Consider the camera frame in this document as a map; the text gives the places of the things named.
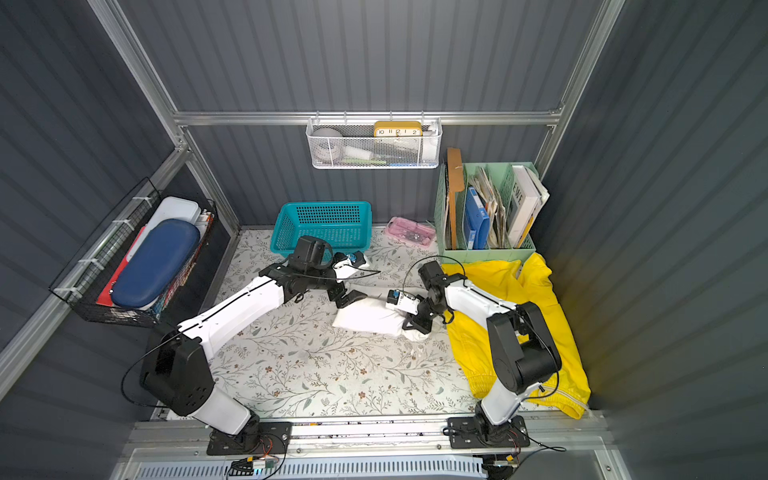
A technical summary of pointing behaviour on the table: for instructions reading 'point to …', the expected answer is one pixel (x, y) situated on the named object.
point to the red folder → (107, 297)
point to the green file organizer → (492, 182)
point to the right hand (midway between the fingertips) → (414, 319)
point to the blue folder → (476, 222)
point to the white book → (527, 197)
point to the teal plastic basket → (344, 225)
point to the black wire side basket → (86, 280)
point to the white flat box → (168, 208)
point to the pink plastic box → (410, 231)
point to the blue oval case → (172, 244)
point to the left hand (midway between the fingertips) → (360, 280)
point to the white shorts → (373, 316)
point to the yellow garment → (522, 282)
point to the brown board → (455, 183)
